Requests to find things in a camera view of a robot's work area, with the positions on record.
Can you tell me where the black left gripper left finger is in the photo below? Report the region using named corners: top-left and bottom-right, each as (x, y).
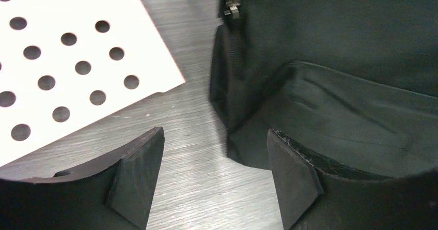
top-left (1, 127), bottom-right (165, 230)

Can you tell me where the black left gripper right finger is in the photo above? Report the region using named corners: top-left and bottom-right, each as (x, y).
top-left (267, 129), bottom-right (437, 229)

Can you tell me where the black backpack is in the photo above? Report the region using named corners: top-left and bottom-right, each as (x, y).
top-left (209, 0), bottom-right (437, 177)

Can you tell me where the pink perforated board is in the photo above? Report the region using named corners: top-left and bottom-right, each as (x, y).
top-left (1, 0), bottom-right (185, 165)

